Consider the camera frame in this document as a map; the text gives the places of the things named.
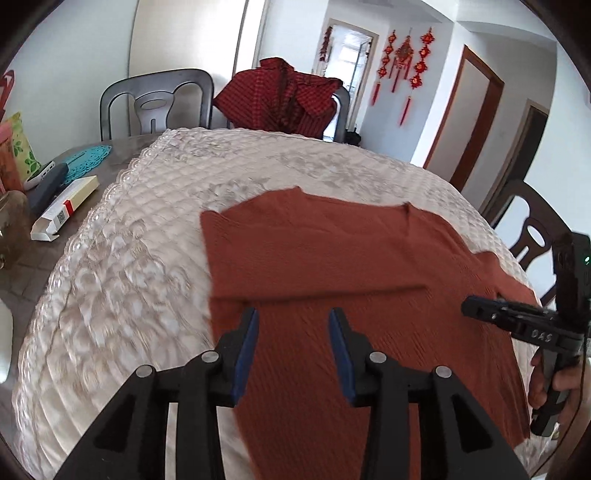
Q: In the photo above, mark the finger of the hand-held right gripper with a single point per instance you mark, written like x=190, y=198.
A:
x=487, y=311

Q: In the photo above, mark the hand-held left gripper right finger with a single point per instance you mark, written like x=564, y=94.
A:
x=340, y=350

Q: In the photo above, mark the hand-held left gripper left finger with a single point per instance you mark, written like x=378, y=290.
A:
x=247, y=350

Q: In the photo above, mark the rust knit sweater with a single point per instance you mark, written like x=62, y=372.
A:
x=323, y=249

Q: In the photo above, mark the person's right hand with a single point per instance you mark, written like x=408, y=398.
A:
x=575, y=392

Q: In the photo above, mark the dark wooden chair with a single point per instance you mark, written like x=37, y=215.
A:
x=556, y=226

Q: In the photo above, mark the cream quilted floral blanket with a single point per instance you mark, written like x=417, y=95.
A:
x=138, y=277

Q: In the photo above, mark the dark wooden door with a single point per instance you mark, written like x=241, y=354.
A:
x=531, y=138

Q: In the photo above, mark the brown framed door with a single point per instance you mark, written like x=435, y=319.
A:
x=466, y=120

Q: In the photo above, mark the small black bag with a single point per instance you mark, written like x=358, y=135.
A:
x=354, y=138

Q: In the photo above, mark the white box with red label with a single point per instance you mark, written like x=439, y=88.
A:
x=69, y=203

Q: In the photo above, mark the grey chair under shirt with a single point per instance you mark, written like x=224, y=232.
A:
x=342, y=115

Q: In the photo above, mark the teal doily mat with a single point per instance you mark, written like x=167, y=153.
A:
x=87, y=159

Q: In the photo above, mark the red checked shirt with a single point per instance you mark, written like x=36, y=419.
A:
x=258, y=101

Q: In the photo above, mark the dark blue case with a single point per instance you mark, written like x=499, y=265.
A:
x=46, y=189

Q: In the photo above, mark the glass jar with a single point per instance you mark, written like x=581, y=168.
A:
x=11, y=221

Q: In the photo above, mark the grey plastic chair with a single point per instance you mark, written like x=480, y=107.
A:
x=115, y=92

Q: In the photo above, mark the floral paper bag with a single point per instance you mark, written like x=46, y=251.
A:
x=24, y=147

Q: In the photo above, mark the pink packet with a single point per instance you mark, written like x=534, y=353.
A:
x=7, y=157

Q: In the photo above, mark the beige leaning board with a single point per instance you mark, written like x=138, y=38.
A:
x=184, y=37

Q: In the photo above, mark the red tote bag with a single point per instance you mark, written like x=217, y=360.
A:
x=7, y=85

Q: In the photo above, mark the long red knot wall ornament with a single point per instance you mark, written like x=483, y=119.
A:
x=419, y=69

